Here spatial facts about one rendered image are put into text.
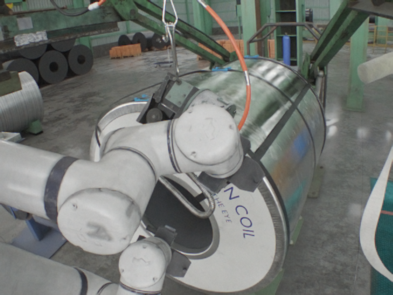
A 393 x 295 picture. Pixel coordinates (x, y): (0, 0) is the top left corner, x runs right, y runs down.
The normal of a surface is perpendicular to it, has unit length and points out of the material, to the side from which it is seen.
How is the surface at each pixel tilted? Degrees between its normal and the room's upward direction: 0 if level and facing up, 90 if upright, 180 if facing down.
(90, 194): 12
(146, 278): 49
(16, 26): 90
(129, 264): 44
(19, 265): 78
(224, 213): 90
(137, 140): 24
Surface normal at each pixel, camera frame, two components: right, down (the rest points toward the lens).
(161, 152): -0.10, 0.21
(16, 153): 0.15, -0.82
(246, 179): -0.22, -0.25
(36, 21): 0.85, 0.15
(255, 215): -0.51, 0.42
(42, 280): 0.95, -0.06
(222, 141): -0.04, -0.12
